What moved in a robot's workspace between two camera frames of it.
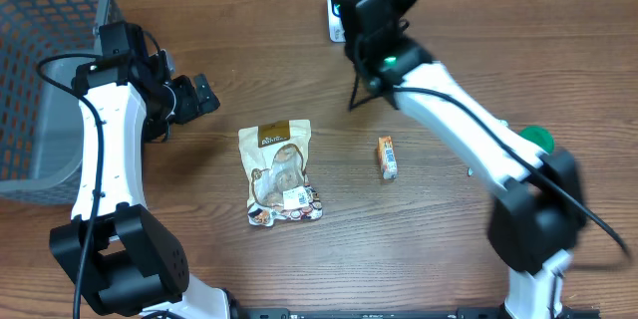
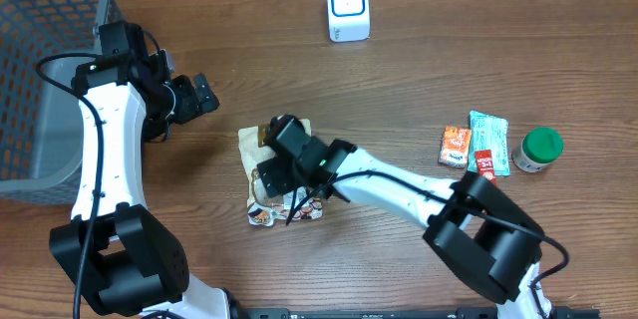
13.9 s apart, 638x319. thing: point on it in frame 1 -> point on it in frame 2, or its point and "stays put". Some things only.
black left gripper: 188,98 stays put
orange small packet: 388,158 -> 455,146
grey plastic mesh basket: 51,12 stays put
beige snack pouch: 274,155 stays put
